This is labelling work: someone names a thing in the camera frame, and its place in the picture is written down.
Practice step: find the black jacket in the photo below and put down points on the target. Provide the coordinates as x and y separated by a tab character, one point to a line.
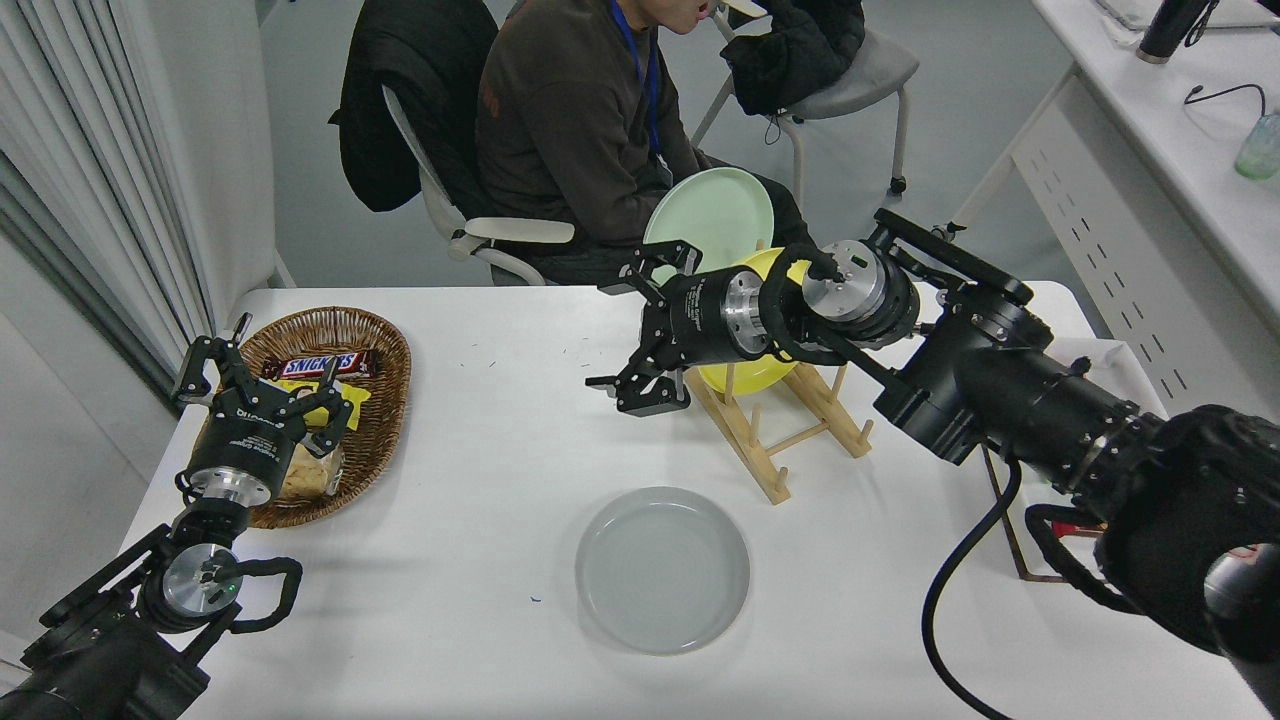
400	100

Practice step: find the pale green plate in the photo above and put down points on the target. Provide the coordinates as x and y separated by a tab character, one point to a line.
720	215

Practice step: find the black flask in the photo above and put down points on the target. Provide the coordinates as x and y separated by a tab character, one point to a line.
1165	25

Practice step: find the pale green cup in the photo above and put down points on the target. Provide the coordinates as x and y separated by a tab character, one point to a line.
1260	150

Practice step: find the grey plate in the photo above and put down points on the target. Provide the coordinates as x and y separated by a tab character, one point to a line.
662	570

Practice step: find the yellow plate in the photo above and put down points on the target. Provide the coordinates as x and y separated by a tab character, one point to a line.
745	375

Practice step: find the wooden plate rack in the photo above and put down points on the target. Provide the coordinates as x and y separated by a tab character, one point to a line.
760	470

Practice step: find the clear bag of crackers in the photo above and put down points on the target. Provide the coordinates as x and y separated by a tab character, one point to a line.
310	480

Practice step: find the brown wicker basket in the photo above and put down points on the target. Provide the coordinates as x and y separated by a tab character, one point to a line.
375	340

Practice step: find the black padded bag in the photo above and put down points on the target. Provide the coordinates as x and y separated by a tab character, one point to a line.
795	55

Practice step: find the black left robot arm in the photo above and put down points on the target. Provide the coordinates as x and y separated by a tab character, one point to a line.
100	660

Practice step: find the grey seat chair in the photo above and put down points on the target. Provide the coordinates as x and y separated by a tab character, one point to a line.
870	70

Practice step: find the Snickers chocolate bar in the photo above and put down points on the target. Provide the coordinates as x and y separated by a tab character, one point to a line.
320	365

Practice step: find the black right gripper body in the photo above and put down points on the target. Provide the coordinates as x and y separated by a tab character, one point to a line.
695	320

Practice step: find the yellow snack packet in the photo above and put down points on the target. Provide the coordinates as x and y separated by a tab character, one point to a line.
362	393

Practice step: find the white office chair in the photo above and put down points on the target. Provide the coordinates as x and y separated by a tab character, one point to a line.
520	230

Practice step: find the seated person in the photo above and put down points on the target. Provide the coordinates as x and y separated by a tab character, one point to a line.
560	130

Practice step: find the white rectangular tray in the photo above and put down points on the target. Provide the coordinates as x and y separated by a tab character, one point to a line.
1125	375

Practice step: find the white desk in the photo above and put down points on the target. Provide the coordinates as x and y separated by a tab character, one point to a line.
1100	200

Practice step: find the pale grey curtain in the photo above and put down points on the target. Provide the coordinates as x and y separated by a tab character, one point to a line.
80	150

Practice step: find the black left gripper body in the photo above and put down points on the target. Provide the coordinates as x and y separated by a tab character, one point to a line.
245	440

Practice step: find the red snack bar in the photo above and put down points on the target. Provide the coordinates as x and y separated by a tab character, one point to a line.
1075	522

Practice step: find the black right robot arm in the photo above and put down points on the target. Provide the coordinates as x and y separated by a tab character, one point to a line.
1020	390

